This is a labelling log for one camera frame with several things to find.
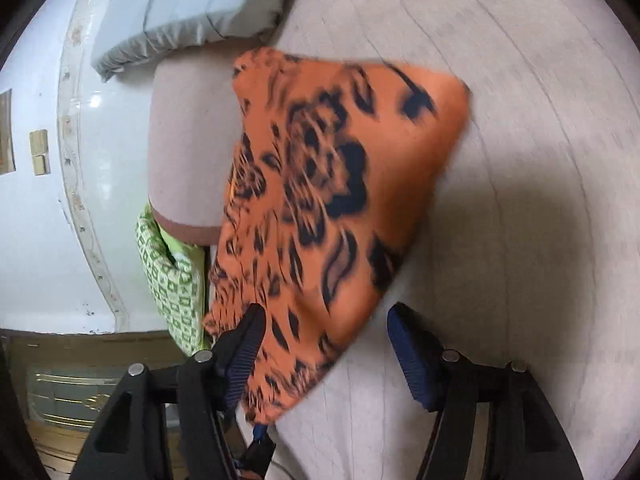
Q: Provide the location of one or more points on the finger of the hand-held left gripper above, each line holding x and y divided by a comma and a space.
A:
257, 452

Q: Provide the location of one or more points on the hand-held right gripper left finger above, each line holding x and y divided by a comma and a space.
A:
245, 360

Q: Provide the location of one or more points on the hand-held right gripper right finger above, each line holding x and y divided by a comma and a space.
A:
410, 355

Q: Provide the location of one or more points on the orange black floral shirt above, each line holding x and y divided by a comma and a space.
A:
340, 185

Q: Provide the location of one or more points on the green checkered pillow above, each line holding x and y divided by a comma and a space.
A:
175, 285

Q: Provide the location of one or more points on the pink bolster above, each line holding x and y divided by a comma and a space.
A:
190, 150

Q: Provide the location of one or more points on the pink quilted bed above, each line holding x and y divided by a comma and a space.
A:
525, 160

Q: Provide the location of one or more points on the grey blue pillow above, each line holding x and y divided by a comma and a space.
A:
200, 5

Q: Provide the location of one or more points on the beige wall switch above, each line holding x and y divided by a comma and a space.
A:
42, 165
38, 142

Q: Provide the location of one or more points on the beige wall panel cover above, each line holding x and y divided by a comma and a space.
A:
5, 135

